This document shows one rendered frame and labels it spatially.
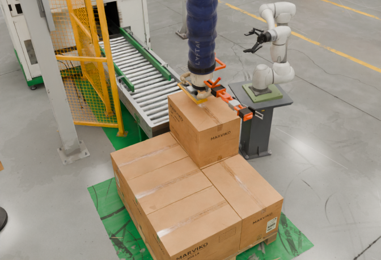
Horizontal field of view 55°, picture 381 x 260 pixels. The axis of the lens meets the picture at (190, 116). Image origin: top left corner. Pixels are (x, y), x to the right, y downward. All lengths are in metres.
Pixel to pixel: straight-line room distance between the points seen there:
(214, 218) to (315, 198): 1.32
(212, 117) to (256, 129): 0.93
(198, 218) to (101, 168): 1.59
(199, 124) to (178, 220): 0.77
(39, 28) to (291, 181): 2.79
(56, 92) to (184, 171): 1.52
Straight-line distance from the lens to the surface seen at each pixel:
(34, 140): 4.69
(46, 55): 3.63
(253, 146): 4.01
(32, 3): 3.46
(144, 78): 4.38
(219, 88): 2.84
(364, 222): 3.78
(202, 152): 3.05
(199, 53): 2.80
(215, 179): 3.07
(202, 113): 3.08
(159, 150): 3.34
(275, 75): 3.59
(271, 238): 3.35
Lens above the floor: 2.77
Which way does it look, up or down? 37 degrees down
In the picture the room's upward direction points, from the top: 1 degrees counter-clockwise
